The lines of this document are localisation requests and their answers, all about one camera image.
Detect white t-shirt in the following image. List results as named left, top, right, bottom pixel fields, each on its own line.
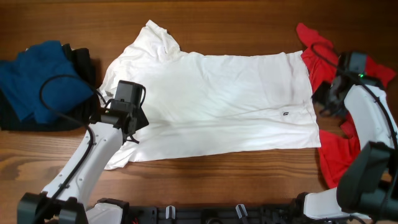
left=99, top=21, right=321, bottom=170

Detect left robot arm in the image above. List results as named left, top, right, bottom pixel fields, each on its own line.
left=17, top=81, right=149, bottom=223

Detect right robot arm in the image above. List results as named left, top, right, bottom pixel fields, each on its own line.
left=284, top=48, right=397, bottom=223

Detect red t-shirt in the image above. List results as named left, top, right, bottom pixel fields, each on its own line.
left=295, top=22, right=397, bottom=189

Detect black folded garment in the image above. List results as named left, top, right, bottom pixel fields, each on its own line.
left=1, top=44, right=98, bottom=132

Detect blue folded shirt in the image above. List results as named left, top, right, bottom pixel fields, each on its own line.
left=1, top=40, right=93, bottom=124

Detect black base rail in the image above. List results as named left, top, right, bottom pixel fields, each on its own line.
left=90, top=198, right=312, bottom=224

